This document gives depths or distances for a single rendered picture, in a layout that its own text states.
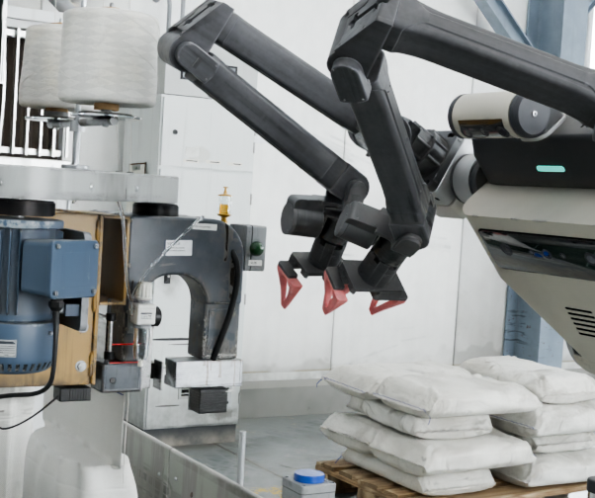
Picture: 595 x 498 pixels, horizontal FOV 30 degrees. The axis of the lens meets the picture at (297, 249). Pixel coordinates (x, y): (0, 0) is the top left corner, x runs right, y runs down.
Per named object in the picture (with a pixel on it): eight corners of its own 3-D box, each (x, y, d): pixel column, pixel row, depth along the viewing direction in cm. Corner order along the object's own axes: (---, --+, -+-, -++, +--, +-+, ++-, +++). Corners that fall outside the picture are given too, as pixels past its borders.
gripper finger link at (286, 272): (264, 295, 204) (280, 253, 199) (297, 294, 208) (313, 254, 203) (280, 318, 199) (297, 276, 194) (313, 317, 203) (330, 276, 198)
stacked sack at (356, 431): (481, 448, 525) (483, 417, 525) (370, 460, 487) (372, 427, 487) (421, 429, 560) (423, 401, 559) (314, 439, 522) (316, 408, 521)
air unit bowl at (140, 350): (151, 361, 204) (152, 328, 204) (135, 362, 203) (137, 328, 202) (144, 359, 207) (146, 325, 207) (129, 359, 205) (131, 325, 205)
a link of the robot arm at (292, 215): (369, 182, 191) (348, 170, 199) (308, 173, 186) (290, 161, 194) (353, 248, 194) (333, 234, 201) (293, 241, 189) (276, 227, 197)
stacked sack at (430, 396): (548, 416, 488) (550, 383, 487) (426, 425, 454) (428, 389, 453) (483, 398, 524) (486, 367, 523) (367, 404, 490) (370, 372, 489)
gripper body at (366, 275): (336, 266, 187) (356, 237, 183) (385, 268, 193) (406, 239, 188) (349, 296, 184) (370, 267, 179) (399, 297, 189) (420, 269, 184)
